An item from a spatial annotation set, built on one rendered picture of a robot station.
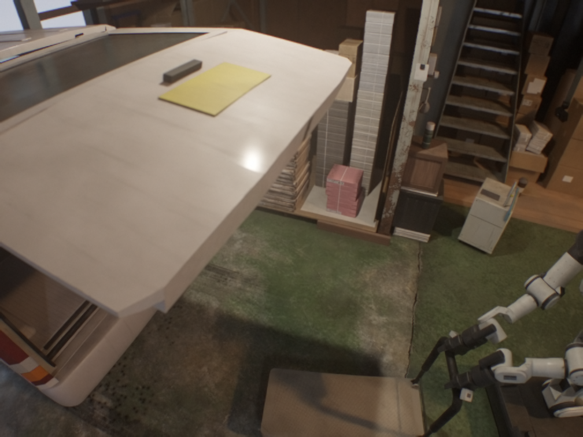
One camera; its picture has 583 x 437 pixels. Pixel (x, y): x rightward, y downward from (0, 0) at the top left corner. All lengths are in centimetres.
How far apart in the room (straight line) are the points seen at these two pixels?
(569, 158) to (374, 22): 276
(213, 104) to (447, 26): 265
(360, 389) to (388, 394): 17
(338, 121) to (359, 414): 230
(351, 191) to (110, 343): 216
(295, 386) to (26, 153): 172
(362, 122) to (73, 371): 274
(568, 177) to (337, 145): 277
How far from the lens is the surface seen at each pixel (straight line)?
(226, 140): 73
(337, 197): 305
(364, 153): 318
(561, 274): 159
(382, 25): 283
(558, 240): 401
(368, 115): 302
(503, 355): 145
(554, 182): 463
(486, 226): 316
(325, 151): 325
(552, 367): 146
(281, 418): 198
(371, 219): 316
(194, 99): 88
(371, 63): 289
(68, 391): 205
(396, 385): 212
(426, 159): 275
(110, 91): 96
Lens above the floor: 209
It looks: 40 degrees down
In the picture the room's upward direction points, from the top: straight up
